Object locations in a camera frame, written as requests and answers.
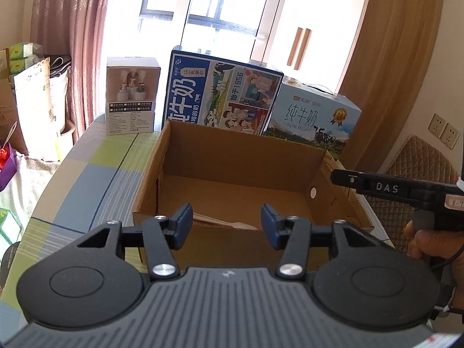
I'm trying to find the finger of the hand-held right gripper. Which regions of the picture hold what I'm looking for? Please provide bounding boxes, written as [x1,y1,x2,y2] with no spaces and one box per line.
[331,168,365,191]

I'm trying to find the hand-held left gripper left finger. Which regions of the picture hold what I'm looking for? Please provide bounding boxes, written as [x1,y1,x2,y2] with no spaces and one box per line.
[78,203,193,281]

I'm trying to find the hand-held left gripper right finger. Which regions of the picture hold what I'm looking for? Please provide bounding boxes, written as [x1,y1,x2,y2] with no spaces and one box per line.
[261,204,381,280]

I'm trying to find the checkered cloth desktop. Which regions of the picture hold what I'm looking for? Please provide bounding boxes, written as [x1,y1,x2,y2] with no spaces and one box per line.
[0,114,396,323]

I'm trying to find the person's right hand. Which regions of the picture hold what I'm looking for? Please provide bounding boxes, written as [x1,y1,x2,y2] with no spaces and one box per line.
[403,221,464,262]

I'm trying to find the brown quilted chair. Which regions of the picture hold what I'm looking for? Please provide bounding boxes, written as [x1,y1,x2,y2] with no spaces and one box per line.
[373,135,459,251]

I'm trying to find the light blue cow milk box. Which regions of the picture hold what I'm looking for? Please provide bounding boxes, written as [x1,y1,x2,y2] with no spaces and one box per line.
[263,76,362,160]

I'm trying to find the blue cartoon milk carton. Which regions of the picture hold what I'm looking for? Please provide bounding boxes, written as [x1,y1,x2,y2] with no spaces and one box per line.
[164,45,284,135]

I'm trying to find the white product box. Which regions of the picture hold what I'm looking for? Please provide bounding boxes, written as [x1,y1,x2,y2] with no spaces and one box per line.
[106,57,161,136]

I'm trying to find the white towel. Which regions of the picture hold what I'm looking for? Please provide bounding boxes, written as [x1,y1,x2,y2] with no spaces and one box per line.
[0,156,62,233]

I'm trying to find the green wipes packet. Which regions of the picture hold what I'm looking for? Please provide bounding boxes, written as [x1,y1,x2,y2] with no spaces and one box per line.
[0,208,24,244]

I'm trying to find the purple box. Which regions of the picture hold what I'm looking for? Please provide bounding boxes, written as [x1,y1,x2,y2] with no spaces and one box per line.
[0,145,17,191]

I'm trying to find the white paper bag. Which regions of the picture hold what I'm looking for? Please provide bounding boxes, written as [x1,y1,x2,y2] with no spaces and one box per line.
[12,58,61,161]

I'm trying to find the window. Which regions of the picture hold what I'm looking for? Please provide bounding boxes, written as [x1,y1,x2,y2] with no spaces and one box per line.
[138,0,291,62]

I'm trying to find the brown cardboard storage box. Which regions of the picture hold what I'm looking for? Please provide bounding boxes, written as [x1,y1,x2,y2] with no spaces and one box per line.
[0,49,23,147]

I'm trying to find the pink curtain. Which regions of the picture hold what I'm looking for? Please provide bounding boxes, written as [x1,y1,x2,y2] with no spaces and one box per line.
[31,0,117,142]

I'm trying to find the green tissue pack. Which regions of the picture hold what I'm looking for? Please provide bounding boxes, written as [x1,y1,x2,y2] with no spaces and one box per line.
[9,43,41,61]
[9,59,30,76]

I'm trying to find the beige wall socket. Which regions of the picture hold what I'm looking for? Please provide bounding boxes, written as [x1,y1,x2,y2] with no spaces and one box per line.
[441,123,460,149]
[428,113,446,138]

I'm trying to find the wooden wall panel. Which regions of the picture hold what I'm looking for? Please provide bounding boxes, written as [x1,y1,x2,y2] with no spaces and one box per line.
[337,0,446,175]

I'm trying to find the white cabinet door wooden handles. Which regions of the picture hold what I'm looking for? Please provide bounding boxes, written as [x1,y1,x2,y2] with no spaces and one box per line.
[250,0,374,95]

